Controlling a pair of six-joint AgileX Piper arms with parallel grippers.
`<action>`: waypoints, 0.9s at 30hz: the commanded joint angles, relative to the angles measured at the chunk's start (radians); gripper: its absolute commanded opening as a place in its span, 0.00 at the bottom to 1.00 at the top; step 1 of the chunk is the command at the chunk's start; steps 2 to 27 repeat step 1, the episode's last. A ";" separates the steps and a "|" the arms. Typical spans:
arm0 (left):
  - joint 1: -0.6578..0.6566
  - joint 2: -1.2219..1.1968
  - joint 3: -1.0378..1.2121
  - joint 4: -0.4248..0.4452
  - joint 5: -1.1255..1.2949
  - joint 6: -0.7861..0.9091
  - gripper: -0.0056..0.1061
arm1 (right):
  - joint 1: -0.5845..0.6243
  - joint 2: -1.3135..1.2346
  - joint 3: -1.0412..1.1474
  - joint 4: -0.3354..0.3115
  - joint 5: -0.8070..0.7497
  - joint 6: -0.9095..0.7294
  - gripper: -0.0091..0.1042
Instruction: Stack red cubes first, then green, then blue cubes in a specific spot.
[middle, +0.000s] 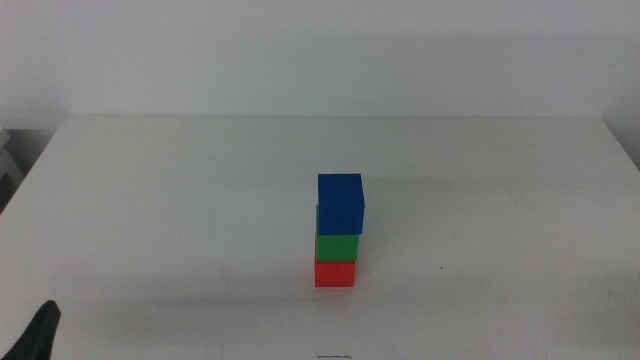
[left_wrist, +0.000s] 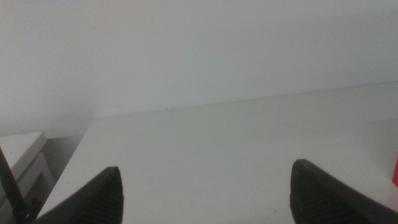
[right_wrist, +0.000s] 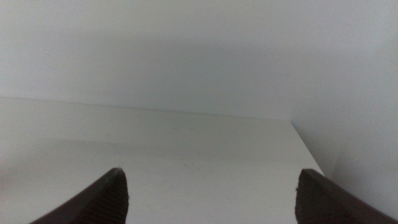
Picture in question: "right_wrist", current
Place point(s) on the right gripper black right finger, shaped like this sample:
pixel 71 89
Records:
pixel 323 202

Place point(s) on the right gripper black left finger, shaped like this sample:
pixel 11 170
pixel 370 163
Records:
pixel 99 202

